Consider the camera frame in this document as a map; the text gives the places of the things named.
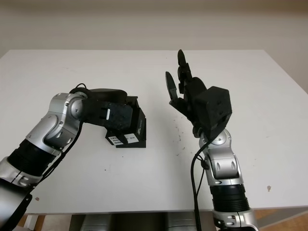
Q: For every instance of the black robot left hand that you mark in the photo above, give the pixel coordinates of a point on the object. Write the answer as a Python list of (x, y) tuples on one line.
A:
[(108, 95)]

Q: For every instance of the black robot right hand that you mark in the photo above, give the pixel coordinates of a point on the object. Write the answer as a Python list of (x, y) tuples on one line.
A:
[(190, 96)]

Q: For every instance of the black RealSense box lid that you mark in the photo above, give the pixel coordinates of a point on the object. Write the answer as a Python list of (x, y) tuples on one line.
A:
[(139, 127)]

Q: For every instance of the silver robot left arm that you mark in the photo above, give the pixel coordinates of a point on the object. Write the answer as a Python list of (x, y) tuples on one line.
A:
[(48, 134)]

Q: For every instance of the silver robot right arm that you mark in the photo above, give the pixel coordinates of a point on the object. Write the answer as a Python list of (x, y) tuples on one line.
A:
[(223, 166)]

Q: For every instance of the grey robot body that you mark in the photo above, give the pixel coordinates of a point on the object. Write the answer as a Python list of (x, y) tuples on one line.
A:
[(134, 221)]

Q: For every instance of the white table leg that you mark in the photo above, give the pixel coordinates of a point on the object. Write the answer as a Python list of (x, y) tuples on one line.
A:
[(30, 223)]

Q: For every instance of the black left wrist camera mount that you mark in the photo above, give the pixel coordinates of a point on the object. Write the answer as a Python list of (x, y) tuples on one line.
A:
[(115, 115)]

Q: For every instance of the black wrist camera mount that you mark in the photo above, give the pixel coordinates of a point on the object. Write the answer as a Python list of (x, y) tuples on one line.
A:
[(115, 115), (214, 106)]

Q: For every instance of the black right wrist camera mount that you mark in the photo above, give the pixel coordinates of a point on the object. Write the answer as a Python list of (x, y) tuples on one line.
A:
[(214, 106)]

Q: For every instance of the black camera box base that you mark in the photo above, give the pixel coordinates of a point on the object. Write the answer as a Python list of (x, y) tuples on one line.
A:
[(142, 145)]

